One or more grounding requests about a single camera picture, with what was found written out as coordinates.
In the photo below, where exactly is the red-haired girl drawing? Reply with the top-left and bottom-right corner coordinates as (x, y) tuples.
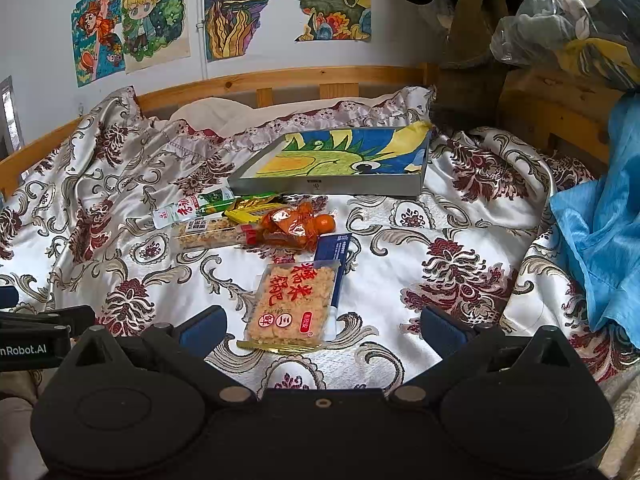
(70, 0), (125, 88)

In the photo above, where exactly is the orange snack bag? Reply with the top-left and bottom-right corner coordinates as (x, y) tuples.
(257, 200), (321, 252)

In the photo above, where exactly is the blue cloth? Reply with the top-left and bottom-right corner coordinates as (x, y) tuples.
(550, 92), (639, 347)

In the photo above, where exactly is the olive brown hanging garment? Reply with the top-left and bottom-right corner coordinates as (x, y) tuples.
(434, 0), (508, 131)

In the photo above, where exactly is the rice cracker snack packet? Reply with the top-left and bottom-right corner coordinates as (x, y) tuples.
(236, 261), (335, 354)

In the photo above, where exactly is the clear plastic bag of clothes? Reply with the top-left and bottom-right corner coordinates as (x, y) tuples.
(490, 0), (639, 91)

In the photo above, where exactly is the green sausage stick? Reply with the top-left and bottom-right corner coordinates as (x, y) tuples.
(198, 190), (279, 216)

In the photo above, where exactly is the orange mandarin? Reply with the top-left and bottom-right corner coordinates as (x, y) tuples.
(314, 214), (335, 235)

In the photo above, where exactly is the yellow gold snack packet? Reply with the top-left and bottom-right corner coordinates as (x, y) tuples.
(224, 195), (286, 224)

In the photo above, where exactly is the anime boy drawing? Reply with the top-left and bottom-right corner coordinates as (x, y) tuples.
(122, 0), (191, 74)

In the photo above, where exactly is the floral satin bedspread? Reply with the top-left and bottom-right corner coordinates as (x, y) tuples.
(0, 84), (640, 480)

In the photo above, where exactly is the nut bar clear packet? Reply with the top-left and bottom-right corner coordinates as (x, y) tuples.
(171, 218), (259, 252)

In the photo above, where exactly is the wooden bed frame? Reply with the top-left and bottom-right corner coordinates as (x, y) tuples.
(0, 62), (614, 198)

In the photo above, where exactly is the blue white box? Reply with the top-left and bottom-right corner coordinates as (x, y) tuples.
(314, 233), (352, 341)

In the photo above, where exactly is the white green pickle pouch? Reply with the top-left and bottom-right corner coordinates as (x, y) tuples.
(152, 188), (235, 229)

